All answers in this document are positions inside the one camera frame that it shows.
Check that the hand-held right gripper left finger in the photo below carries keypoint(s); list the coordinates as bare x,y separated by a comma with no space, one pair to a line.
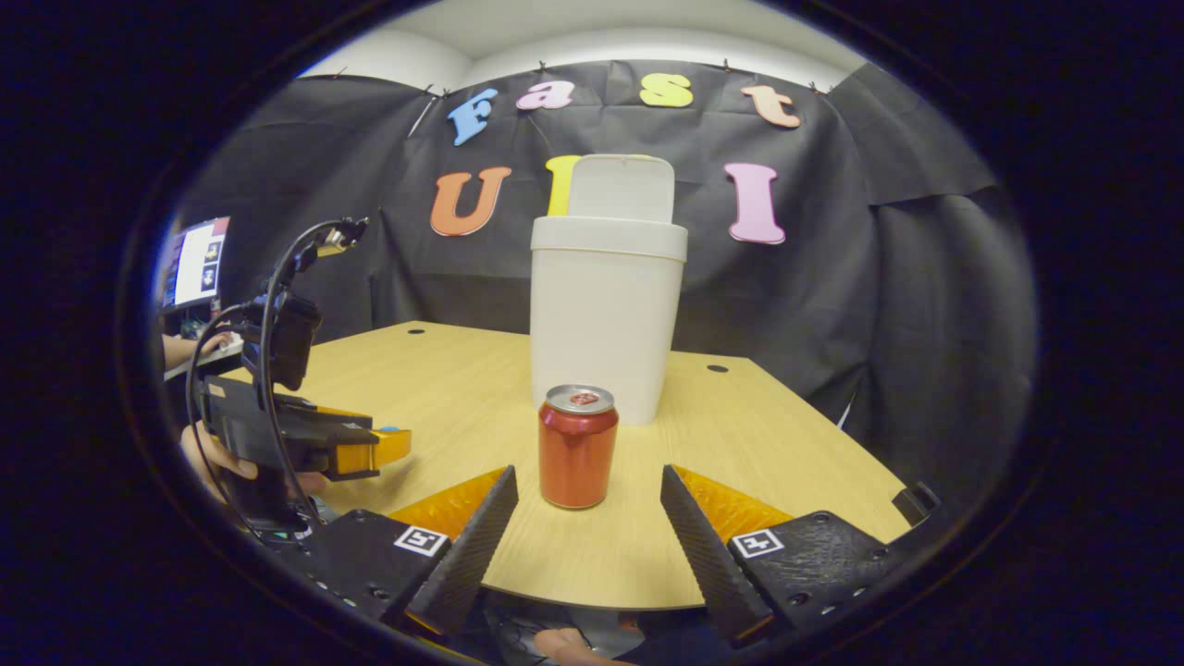
467,550

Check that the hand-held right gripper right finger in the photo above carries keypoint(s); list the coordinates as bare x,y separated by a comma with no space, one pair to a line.
705,555

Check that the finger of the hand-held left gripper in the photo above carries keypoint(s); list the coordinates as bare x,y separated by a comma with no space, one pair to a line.
375,453
342,413

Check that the red pop can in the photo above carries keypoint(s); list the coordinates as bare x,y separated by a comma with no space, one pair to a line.
578,453

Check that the white desktop garbage bin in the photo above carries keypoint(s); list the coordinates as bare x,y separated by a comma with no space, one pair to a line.
601,324

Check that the computer monitor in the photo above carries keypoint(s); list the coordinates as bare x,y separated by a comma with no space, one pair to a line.
199,261

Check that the black backdrop cloth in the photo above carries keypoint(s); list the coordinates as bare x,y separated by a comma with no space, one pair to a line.
814,305

